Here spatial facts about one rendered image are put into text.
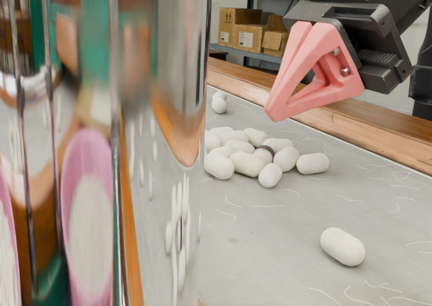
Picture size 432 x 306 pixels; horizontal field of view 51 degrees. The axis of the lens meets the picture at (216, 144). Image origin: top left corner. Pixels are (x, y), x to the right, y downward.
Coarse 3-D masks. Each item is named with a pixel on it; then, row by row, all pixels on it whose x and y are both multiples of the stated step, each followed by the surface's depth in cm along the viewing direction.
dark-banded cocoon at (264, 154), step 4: (260, 148) 44; (256, 152) 43; (260, 152) 43; (264, 152) 43; (268, 152) 43; (260, 156) 43; (264, 156) 43; (268, 156) 43; (264, 160) 43; (268, 160) 43; (272, 160) 44
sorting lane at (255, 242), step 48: (336, 144) 53; (240, 192) 39; (288, 192) 39; (336, 192) 40; (384, 192) 40; (240, 240) 31; (288, 240) 31; (384, 240) 32; (240, 288) 26; (288, 288) 26; (336, 288) 26; (384, 288) 26
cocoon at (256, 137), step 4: (248, 128) 51; (248, 132) 51; (252, 132) 50; (256, 132) 50; (260, 132) 50; (264, 132) 50; (248, 136) 50; (252, 136) 50; (256, 136) 50; (260, 136) 50; (264, 136) 50; (248, 140) 51; (252, 140) 50; (256, 140) 50; (260, 140) 50; (264, 140) 50; (252, 144) 51; (256, 144) 50; (260, 144) 50
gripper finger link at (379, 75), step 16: (304, 32) 35; (288, 48) 36; (288, 64) 35; (320, 64) 37; (368, 64) 36; (384, 64) 34; (320, 80) 38; (368, 80) 36; (384, 80) 34; (272, 96) 36
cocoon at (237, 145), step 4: (232, 140) 46; (236, 140) 46; (228, 144) 46; (232, 144) 46; (236, 144) 46; (240, 144) 46; (244, 144) 45; (248, 144) 45; (236, 148) 45; (240, 148) 45; (244, 148) 45; (248, 148) 45; (252, 148) 45; (248, 152) 45; (252, 152) 45
